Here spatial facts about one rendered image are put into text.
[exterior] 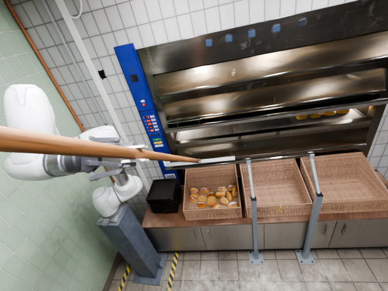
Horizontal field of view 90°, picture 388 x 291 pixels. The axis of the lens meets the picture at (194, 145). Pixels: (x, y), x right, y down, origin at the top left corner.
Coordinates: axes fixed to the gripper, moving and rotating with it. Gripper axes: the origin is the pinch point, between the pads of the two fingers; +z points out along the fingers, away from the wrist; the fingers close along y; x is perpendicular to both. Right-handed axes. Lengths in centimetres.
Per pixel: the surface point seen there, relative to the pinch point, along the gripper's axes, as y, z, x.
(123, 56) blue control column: -86, -50, -82
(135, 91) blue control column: -65, -50, -101
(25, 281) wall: 73, -120, -66
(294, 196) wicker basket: 41, 82, -161
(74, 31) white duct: -104, -81, -68
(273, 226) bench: 65, 57, -147
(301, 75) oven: -60, 86, -111
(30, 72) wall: -79, -122, -69
